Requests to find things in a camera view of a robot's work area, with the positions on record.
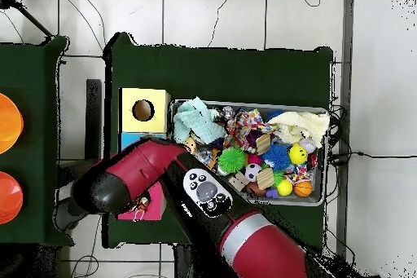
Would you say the mint green cloth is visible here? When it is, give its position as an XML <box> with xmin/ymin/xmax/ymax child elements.
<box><xmin>172</xmin><ymin>97</ymin><xmax>228</xmax><ymax>146</ymax></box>

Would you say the orange striped tiger plush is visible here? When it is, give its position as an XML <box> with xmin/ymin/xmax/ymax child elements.
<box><xmin>129</xmin><ymin>196</ymin><xmax>151</xmax><ymax>223</ymax></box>

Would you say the shallow clear mesh bin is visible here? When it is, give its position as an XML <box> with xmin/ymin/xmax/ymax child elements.
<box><xmin>170</xmin><ymin>99</ymin><xmax>329</xmax><ymax>208</ymax></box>

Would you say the wooden box with three holes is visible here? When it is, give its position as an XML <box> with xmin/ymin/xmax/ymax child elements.
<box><xmin>116</xmin><ymin>87</ymin><xmax>172</xmax><ymax>222</ymax></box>

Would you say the toy hamburger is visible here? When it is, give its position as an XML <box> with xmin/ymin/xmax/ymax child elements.
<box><xmin>183</xmin><ymin>137</ymin><xmax>198</xmax><ymax>155</ymax></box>

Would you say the green furry monster toy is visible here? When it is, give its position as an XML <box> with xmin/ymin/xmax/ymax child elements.
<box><xmin>217</xmin><ymin>147</ymin><xmax>248</xmax><ymax>174</ymax></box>

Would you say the colourful polka dot cloth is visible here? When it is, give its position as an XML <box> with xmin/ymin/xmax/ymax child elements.
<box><xmin>224</xmin><ymin>108</ymin><xmax>275</xmax><ymax>154</ymax></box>

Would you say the dark green table cloth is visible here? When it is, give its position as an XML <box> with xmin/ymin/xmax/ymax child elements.
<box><xmin>0</xmin><ymin>35</ymin><xmax>70</xmax><ymax>246</ymax></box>
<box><xmin>103</xmin><ymin>32</ymin><xmax>335</xmax><ymax>253</ymax></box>

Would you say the blue spiky ball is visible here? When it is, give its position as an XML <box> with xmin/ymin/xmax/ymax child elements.
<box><xmin>262</xmin><ymin>143</ymin><xmax>292</xmax><ymax>174</ymax></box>

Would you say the large yellow ball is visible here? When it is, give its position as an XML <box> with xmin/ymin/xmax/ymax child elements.
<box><xmin>288</xmin><ymin>143</ymin><xmax>309</xmax><ymax>166</ymax></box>

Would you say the cream yellow cloth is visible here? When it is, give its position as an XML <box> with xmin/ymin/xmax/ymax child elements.
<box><xmin>270</xmin><ymin>111</ymin><xmax>331</xmax><ymax>149</ymax></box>

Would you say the orange toy basketball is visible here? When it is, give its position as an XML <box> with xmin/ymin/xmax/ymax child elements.
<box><xmin>292</xmin><ymin>180</ymin><xmax>314</xmax><ymax>199</ymax></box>

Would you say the black stand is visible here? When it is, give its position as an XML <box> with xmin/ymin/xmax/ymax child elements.
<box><xmin>84</xmin><ymin>78</ymin><xmax>104</xmax><ymax>165</ymax></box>

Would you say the orange bowl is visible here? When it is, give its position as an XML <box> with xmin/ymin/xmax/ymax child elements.
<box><xmin>0</xmin><ymin>92</ymin><xmax>24</xmax><ymax>156</ymax></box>
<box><xmin>0</xmin><ymin>170</ymin><xmax>24</xmax><ymax>226</ymax></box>

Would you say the black cable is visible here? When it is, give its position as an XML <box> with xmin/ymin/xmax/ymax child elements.
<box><xmin>328</xmin><ymin>149</ymin><xmax>417</xmax><ymax>162</ymax></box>
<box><xmin>208</xmin><ymin>0</ymin><xmax>237</xmax><ymax>48</ymax></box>

